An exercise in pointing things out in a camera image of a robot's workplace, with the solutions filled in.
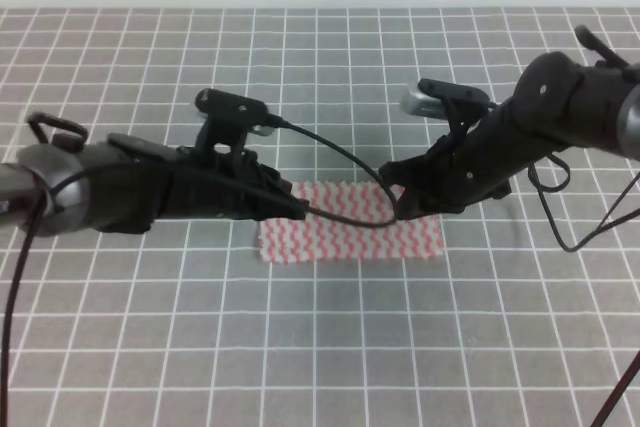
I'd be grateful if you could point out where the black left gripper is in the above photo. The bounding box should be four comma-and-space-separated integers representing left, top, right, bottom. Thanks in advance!
157, 146, 308, 222

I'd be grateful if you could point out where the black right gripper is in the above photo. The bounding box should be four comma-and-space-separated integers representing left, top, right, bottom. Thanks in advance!
379, 116, 515, 221

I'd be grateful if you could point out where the pink striped towel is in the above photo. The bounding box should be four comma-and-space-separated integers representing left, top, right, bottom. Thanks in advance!
258, 181, 444, 263

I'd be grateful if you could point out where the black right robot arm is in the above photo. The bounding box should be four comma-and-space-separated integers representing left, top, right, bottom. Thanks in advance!
379, 26, 639, 220

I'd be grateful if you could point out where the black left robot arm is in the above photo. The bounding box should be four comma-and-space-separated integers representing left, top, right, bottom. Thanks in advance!
1, 112, 308, 237

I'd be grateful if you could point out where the grey checked tablecloth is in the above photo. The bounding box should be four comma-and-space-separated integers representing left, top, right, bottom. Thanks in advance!
1, 7, 639, 426

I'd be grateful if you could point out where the black left camera cable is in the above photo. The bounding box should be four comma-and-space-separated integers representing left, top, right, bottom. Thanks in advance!
0, 116, 401, 427

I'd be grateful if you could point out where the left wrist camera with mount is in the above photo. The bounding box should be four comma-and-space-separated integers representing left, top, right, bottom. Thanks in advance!
194, 88, 274, 154

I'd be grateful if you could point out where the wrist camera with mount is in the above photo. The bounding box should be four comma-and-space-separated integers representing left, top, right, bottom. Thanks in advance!
194, 88, 274, 154
399, 78, 494, 139

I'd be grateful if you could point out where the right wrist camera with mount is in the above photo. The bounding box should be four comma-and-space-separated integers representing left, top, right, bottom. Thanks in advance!
399, 78, 494, 139

